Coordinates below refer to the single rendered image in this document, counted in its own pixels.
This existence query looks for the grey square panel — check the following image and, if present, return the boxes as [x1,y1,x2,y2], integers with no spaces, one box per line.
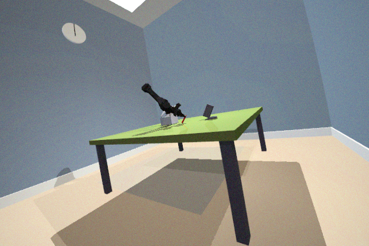
[203,104,217,120]

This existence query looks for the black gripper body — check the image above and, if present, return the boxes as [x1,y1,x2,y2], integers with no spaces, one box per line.
[169,107,180,116]

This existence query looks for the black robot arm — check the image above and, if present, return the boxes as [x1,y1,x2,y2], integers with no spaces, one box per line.
[141,83,181,114]

